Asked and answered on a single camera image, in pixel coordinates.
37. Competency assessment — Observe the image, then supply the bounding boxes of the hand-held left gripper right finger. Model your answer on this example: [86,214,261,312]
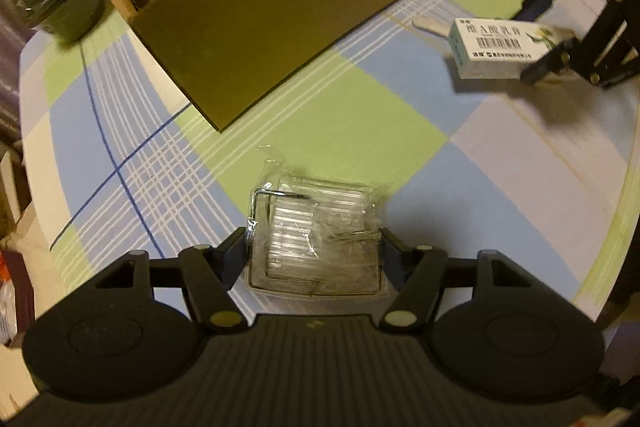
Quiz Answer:
[381,228,533,333]

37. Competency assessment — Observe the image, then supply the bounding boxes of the brown cardboard box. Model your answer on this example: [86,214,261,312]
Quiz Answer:
[85,0,469,134]

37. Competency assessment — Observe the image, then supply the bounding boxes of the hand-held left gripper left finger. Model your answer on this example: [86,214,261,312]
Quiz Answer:
[92,227,246,333]

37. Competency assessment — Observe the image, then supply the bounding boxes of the clear plastic hook package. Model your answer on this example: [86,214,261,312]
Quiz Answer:
[245,146,389,304]

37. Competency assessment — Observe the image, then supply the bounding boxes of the long white barcode box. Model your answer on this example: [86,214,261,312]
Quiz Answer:
[446,19,577,80]

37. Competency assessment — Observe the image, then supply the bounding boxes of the boxes beside table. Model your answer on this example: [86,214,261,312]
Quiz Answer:
[0,147,37,349]

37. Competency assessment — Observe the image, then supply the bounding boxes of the plaid cloth desktop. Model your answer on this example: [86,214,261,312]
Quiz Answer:
[17,0,640,324]

